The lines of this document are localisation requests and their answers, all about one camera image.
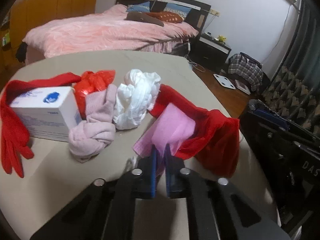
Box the red cloth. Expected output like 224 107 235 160
150 84 239 178

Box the pale pink knit cloth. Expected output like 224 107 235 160
68 84 117 163

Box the pink sheet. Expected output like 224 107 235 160
133 103 196 174

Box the white glove box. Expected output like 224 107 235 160
10 86 82 142

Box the red glove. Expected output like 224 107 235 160
1 72 81 178

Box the white plastic bag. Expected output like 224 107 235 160
113 69 161 130

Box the red plastic bag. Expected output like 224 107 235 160
73 70 116 119

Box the pink white floor box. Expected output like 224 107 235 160
235 80 251 95

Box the white bathroom scale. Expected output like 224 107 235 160
213 74 236 90

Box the patterned curtain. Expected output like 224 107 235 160
262 2 319 137

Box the plaid clothing pile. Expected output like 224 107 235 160
228 53 264 92

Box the black nightstand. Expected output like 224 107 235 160
190 34 232 74

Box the yellow toy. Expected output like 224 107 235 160
218 35 227 43

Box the black garment on bed corner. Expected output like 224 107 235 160
15 42 28 63

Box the pink covered bed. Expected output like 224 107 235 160
23 4 199 64

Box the dark wooden headboard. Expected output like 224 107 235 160
115 0 211 35

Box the brown cushion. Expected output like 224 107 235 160
126 11 164 27

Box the red dotted pillow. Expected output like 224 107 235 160
146 11 184 23

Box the right blue pillow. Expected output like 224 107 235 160
164 3 191 18

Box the blue pillow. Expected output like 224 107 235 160
126 1 150 13
164 3 191 18

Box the left blue pillow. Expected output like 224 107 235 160
126 1 150 13

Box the wooden wardrobe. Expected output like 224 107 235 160
1 0 96 81

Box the white cable on floor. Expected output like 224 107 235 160
184 42 206 74

